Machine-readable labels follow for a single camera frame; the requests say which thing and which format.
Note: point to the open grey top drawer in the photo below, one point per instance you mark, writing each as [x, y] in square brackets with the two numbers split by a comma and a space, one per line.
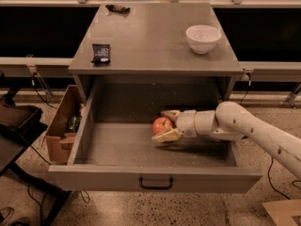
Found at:
[113, 146]

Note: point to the dark side table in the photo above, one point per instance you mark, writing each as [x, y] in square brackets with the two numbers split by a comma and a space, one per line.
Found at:
[15, 139]

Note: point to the red apple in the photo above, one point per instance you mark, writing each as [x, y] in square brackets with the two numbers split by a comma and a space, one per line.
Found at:
[161, 124]

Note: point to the white ceramic bowl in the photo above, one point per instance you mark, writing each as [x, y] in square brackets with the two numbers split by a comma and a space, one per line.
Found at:
[202, 38]

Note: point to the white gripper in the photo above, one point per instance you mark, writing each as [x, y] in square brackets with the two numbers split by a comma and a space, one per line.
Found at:
[185, 121]

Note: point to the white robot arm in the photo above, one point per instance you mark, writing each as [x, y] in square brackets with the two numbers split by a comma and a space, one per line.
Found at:
[231, 121]

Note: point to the brown cardboard box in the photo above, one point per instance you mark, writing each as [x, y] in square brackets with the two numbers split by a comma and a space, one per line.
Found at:
[59, 141]

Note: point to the black wrapped snack bar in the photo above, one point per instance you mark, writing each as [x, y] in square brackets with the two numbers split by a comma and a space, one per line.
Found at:
[118, 9]

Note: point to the green can in box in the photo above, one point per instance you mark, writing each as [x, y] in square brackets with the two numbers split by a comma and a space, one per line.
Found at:
[73, 124]

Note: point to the grey cabinet with counter top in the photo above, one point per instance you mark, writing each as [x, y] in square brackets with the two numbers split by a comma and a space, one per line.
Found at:
[151, 39]

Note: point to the black drawer handle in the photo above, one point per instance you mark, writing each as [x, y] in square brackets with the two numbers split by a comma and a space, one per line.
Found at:
[155, 184]

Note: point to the dark blue snack packet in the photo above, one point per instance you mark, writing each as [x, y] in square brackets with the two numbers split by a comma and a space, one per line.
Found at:
[101, 53]

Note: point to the cardboard piece on floor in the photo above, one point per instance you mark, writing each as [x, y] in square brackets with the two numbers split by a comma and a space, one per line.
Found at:
[284, 213]

